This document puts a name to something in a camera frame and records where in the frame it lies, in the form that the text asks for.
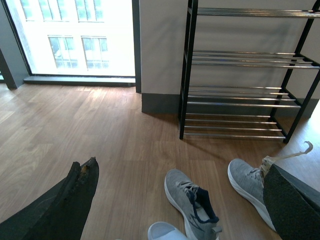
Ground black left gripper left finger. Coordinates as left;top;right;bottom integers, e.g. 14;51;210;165
0;157;99;240

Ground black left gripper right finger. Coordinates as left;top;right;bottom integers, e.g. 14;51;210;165
259;141;320;240

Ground black metal shoe rack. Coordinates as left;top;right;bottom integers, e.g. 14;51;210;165
178;0;320;143

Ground dark framed floor window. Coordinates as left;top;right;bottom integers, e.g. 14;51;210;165
0;0;142;92

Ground light blue slide slipper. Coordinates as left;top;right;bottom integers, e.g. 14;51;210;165
147;221;188;240

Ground grey sneaker white sole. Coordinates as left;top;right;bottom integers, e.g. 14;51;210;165
227;158;276;231

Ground grey sneaker navy lining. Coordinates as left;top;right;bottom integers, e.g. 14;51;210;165
164;169;222;240

